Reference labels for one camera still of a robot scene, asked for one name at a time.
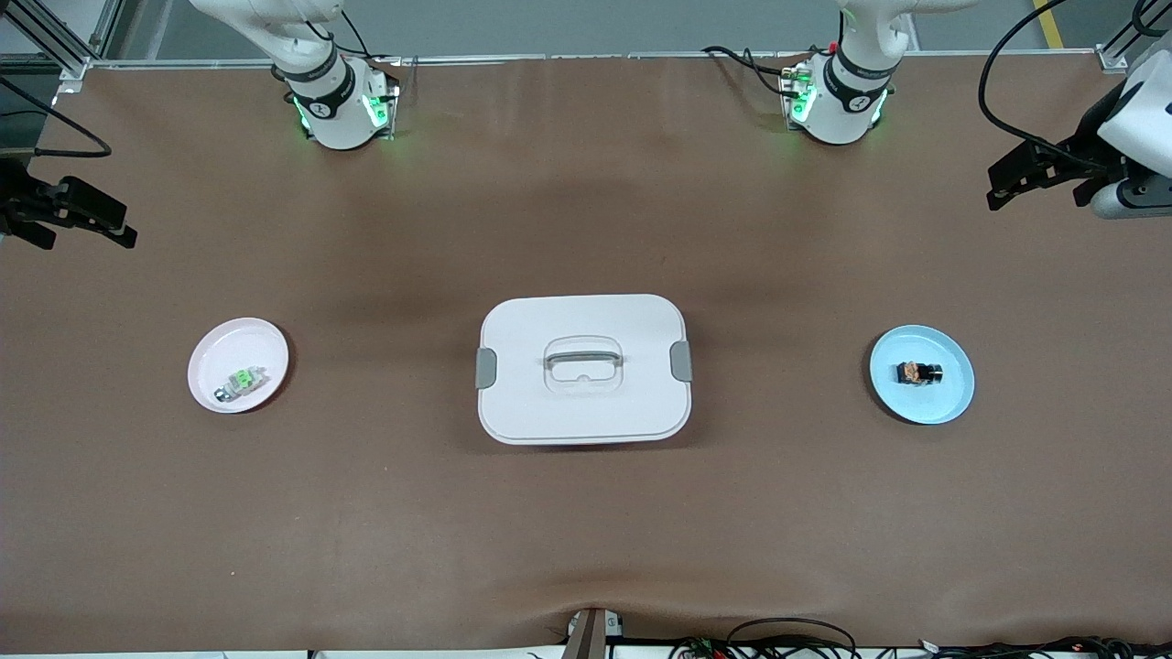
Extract green and white push-button switch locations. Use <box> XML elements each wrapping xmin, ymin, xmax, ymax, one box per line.
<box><xmin>213</xmin><ymin>366</ymin><xmax>268</xmax><ymax>404</ymax></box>

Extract light blue round plate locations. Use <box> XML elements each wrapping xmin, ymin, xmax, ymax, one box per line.
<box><xmin>869</xmin><ymin>324</ymin><xmax>976</xmax><ymax>426</ymax></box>

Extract pink round plate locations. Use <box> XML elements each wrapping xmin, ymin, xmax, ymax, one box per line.
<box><xmin>187</xmin><ymin>317</ymin><xmax>290</xmax><ymax>415</ymax></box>

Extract brown table cover sheet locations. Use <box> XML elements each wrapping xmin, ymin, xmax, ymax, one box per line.
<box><xmin>0</xmin><ymin>55</ymin><xmax>1172</xmax><ymax>653</ymax></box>

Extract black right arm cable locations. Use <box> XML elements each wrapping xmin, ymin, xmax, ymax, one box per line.
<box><xmin>0</xmin><ymin>78</ymin><xmax>113</xmax><ymax>158</ymax></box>

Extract black base cable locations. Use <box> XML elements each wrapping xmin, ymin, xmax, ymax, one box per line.
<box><xmin>702</xmin><ymin>46</ymin><xmax>793</xmax><ymax>97</ymax></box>
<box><xmin>307</xmin><ymin>9</ymin><xmax>404</xmax><ymax>92</ymax></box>

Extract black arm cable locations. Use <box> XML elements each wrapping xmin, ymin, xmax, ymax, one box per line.
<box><xmin>0</xmin><ymin>78</ymin><xmax>113</xmax><ymax>158</ymax></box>
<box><xmin>978</xmin><ymin>0</ymin><xmax>1172</xmax><ymax>170</ymax></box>

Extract white lidded box grey latches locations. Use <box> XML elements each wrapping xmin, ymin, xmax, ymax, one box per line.
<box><xmin>475</xmin><ymin>293</ymin><xmax>694</xmax><ymax>447</ymax></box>

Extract grey camera stand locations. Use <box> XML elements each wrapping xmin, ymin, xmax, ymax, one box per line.
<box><xmin>563</xmin><ymin>607</ymin><xmax>625</xmax><ymax>659</ymax></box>

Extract black looped cable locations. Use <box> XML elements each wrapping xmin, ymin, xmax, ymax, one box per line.
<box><xmin>726</xmin><ymin>618</ymin><xmax>859</xmax><ymax>659</ymax></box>

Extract aluminium frame post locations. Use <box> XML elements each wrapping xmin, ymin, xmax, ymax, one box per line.
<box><xmin>1099</xmin><ymin>0</ymin><xmax>1172</xmax><ymax>74</ymax></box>
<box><xmin>0</xmin><ymin>0</ymin><xmax>125</xmax><ymax>79</ymax></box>

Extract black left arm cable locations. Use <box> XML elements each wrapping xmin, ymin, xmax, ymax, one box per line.
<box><xmin>978</xmin><ymin>0</ymin><xmax>1172</xmax><ymax>170</ymax></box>

